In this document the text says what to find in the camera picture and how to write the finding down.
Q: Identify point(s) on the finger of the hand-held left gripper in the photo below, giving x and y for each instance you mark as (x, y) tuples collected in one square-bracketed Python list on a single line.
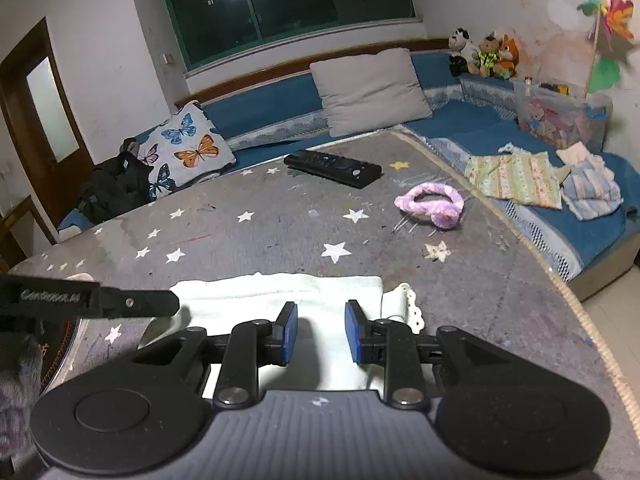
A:
[(140, 303)]

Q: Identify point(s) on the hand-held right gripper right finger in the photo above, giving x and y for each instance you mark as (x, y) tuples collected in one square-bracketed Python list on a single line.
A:
[(354, 332)]

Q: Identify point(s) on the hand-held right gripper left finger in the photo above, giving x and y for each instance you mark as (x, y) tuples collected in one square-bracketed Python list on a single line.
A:
[(287, 332)]

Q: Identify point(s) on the pale green garment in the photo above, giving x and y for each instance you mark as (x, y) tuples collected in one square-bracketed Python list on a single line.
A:
[(320, 300)]

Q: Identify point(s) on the round metal rimmed inset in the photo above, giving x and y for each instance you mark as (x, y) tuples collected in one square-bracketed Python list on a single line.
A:
[(65, 355)]

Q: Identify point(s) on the wooden desk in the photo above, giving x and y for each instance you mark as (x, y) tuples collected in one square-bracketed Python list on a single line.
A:
[(15, 230)]

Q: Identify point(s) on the grey star print mat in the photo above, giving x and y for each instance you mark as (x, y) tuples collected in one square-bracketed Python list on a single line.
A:
[(280, 220)]

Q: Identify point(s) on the black bag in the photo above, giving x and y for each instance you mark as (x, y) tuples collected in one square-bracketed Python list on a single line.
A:
[(115, 185)]

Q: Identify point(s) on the pink fuzzy headband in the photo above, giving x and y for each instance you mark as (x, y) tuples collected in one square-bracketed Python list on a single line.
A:
[(442, 215)]

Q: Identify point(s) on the butterfly print pillow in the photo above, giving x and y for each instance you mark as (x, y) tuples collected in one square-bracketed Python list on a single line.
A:
[(190, 145)]

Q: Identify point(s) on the black remote control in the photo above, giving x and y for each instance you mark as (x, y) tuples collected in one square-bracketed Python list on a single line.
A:
[(330, 166)]

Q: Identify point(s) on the brown wooden door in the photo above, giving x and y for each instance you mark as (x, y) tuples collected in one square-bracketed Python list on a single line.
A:
[(15, 120)]

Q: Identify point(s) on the green patterned cloth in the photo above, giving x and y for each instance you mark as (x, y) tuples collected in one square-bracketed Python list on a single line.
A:
[(515, 177)]

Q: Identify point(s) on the blue sofa cushion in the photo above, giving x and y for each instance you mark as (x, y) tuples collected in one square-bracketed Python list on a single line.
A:
[(280, 105)]

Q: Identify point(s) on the beige pillow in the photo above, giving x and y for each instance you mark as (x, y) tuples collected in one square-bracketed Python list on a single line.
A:
[(370, 90)]

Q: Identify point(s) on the blue striped cloth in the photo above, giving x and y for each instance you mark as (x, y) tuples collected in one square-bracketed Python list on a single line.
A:
[(590, 190)]

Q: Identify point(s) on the cream cloth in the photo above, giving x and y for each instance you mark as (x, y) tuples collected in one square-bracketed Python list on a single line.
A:
[(575, 152)]

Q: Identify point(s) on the clear plastic toy box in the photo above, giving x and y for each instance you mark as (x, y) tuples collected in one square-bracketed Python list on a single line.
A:
[(560, 115)]

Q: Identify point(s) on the black and white plush cow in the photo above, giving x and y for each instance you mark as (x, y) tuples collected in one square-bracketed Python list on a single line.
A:
[(462, 47)]

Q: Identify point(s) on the plush bear with yellow vest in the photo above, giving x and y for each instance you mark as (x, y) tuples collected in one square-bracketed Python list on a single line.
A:
[(487, 57)]

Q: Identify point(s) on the orange plush fox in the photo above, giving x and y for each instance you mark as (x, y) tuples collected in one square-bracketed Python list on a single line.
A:
[(507, 52)]

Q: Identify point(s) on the dark window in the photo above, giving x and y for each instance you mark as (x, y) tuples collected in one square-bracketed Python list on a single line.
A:
[(300, 0)]

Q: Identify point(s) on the colourful pinwheel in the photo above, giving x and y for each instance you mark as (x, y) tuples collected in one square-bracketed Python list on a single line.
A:
[(617, 15)]

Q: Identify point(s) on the white wall socket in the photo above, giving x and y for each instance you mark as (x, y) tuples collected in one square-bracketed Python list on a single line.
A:
[(169, 58)]

